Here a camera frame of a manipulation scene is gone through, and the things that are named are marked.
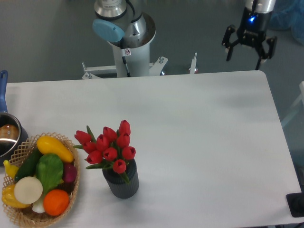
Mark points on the red tulip bouquet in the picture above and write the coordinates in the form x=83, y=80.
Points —
x=110, y=151

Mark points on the white leek stalk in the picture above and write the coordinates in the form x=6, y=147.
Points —
x=37, y=206

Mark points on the yellow banana tip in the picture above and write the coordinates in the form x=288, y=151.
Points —
x=11, y=170

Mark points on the black device at table edge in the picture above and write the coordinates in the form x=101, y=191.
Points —
x=296, y=204

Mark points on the yellow bell pepper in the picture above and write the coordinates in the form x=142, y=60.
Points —
x=8, y=198

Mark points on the white round onion slice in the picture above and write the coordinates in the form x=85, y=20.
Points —
x=28, y=190

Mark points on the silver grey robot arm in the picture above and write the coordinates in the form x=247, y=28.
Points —
x=118, y=21

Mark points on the dark grey ribbed vase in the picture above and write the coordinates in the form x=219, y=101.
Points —
x=124, y=186

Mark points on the white frame at right edge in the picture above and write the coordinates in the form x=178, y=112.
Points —
x=295, y=107

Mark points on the yellow squash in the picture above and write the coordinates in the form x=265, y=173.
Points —
x=47, y=145

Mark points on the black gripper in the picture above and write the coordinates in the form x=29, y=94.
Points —
x=254, y=28

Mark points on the woven wicker basket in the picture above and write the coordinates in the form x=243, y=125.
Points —
x=26, y=218

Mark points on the blue plastic bag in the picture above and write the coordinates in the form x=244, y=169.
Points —
x=289, y=15

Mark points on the green lettuce leaf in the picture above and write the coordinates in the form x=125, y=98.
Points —
x=49, y=171

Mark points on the purple red onion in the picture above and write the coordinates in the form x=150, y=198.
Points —
x=69, y=173

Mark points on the blue handled saucepan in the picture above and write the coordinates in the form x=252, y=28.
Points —
x=12, y=134

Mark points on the orange fruit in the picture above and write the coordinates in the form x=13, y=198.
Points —
x=56, y=202

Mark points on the green cucumber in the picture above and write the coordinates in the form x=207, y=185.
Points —
x=28, y=167

